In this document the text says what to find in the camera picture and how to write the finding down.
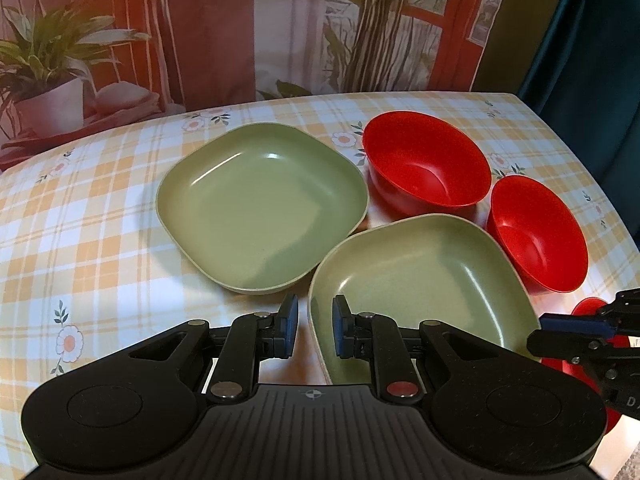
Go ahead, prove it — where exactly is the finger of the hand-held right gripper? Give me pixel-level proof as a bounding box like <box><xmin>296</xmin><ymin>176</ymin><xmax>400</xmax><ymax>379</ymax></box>
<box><xmin>539</xmin><ymin>312</ymin><xmax>616</xmax><ymax>339</ymax></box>
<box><xmin>526</xmin><ymin>329</ymin><xmax>608</xmax><ymax>367</ymax></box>

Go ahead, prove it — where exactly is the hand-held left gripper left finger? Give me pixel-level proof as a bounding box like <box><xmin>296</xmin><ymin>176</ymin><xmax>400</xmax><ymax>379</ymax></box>
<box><xmin>128</xmin><ymin>293</ymin><xmax>301</xmax><ymax>404</ymax></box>

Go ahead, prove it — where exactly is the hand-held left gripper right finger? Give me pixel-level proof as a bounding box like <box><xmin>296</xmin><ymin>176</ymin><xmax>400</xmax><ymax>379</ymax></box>
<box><xmin>332</xmin><ymin>294</ymin><xmax>507</xmax><ymax>406</ymax></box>

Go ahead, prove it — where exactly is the green square plate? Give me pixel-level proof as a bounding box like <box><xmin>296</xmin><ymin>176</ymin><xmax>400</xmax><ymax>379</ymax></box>
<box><xmin>156</xmin><ymin>121</ymin><xmax>370</xmax><ymax>295</ymax></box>
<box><xmin>307</xmin><ymin>213</ymin><xmax>551</xmax><ymax>386</ymax></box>

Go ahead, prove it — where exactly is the large red bowl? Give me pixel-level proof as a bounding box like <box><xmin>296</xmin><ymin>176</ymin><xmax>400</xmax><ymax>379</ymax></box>
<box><xmin>362</xmin><ymin>113</ymin><xmax>493</xmax><ymax>221</ymax></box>

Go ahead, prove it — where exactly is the yellow checked floral tablecloth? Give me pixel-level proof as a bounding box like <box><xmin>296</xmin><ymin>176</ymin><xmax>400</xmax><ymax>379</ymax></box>
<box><xmin>0</xmin><ymin>91</ymin><xmax>640</xmax><ymax>480</ymax></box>

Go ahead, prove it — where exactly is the teal curtain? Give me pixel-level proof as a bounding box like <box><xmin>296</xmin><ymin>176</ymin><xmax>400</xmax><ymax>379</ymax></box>
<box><xmin>516</xmin><ymin>0</ymin><xmax>640</xmax><ymax>261</ymax></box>

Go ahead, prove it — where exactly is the printed room scene backdrop cloth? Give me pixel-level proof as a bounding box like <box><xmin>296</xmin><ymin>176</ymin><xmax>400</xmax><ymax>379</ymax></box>
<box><xmin>0</xmin><ymin>0</ymin><xmax>517</xmax><ymax>172</ymax></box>

